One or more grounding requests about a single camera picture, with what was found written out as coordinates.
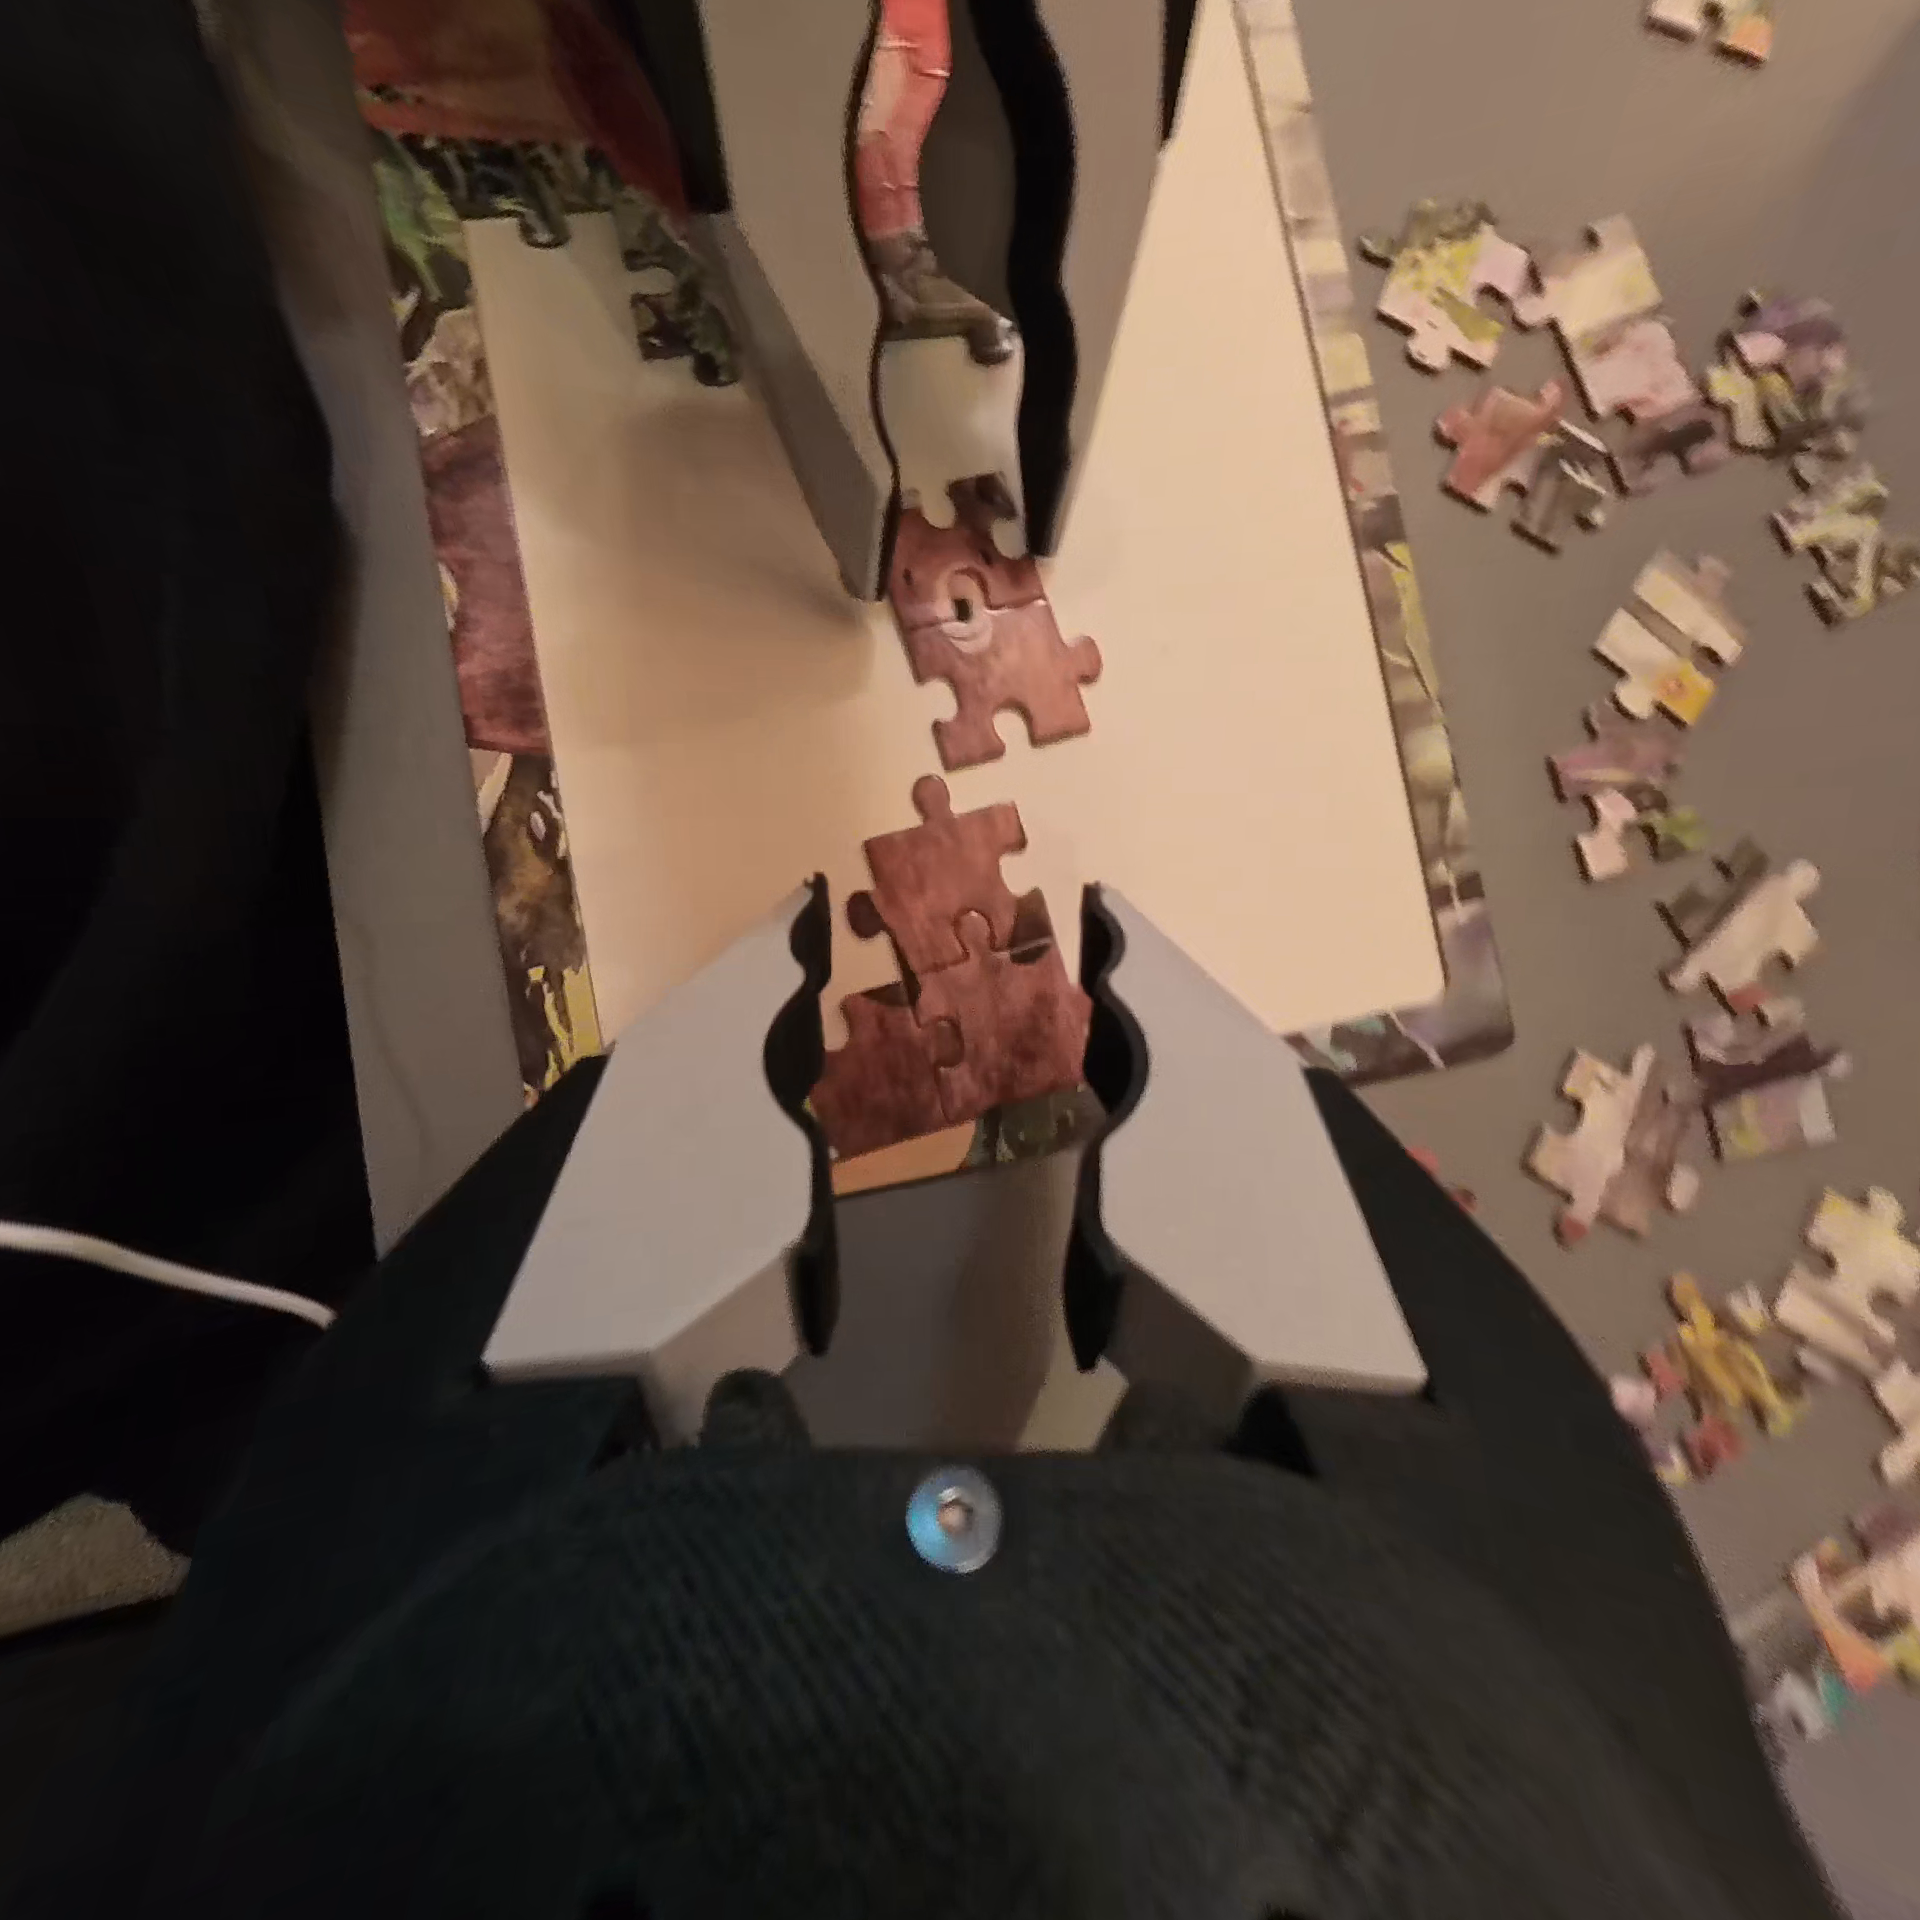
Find brown and green puzzle piece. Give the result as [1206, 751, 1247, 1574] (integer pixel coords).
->
[815, 982, 966, 1160]

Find assembled grey puzzle section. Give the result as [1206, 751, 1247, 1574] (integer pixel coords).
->
[877, 240, 1018, 365]

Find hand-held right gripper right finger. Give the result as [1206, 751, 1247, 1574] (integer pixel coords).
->
[1065, 881, 1430, 1396]

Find assembled lion puzzle section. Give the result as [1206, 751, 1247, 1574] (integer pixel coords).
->
[346, 0, 1022, 399]

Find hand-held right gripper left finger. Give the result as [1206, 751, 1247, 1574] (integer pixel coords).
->
[484, 872, 838, 1384]

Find printed frame puzzle tray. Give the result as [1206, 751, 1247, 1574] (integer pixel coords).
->
[367, 0, 1513, 1202]

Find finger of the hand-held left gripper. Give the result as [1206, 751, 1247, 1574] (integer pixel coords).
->
[697, 0, 904, 602]
[967, 0, 1202, 559]

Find joined bear face puzzle pieces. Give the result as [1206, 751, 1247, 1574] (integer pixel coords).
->
[891, 477, 1103, 771]

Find white cable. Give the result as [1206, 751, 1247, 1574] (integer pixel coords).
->
[0, 1219, 335, 1330]

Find person in black jacket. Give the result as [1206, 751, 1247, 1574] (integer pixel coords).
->
[0, 0, 382, 1562]

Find scattered loose puzzle pieces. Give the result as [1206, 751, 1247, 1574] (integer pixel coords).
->
[1356, 0, 1920, 1742]

